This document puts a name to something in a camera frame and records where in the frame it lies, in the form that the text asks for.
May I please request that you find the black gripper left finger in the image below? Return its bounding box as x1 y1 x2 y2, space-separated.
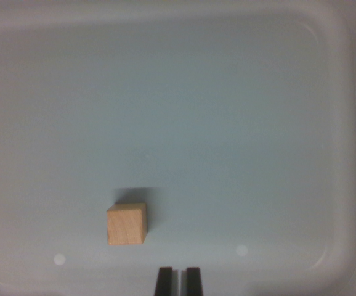
154 267 179 296

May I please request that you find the white plastic tub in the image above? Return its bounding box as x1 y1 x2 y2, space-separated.
0 0 356 296

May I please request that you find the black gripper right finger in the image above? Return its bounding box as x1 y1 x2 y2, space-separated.
180 267 204 296

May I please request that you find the light wooden cube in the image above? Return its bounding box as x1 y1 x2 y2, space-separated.
106 202 148 246

